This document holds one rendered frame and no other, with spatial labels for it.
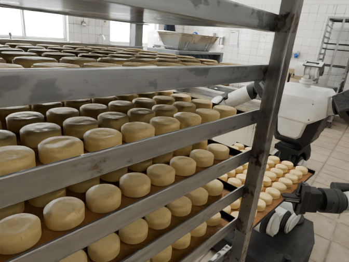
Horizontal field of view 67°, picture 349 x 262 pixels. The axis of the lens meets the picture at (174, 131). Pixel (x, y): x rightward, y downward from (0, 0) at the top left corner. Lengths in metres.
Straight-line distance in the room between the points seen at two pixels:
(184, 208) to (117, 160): 0.25
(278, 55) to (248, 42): 5.97
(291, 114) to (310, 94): 0.13
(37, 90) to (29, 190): 0.09
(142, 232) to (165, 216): 0.06
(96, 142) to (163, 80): 0.11
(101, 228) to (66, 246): 0.04
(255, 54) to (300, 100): 5.07
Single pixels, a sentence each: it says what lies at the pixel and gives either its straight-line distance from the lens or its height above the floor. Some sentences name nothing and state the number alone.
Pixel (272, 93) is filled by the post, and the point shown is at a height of 1.19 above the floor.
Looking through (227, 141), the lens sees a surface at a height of 0.53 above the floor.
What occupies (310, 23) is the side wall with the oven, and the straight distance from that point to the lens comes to 6.15.
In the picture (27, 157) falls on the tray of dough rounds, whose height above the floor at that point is 1.15.
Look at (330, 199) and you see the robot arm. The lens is 1.08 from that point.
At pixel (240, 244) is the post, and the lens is 0.71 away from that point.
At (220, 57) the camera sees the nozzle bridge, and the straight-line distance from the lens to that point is 2.71.
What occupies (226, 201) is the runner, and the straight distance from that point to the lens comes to 0.59.
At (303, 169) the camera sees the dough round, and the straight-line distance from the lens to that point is 1.27.
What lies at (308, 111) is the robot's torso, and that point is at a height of 1.01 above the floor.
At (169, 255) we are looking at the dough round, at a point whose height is 0.88.
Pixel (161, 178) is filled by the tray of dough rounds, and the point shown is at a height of 1.06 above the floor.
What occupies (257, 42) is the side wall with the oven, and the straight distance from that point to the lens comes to 6.44.
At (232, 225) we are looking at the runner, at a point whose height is 0.87.
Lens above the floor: 1.28
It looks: 19 degrees down
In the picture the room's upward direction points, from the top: 5 degrees clockwise
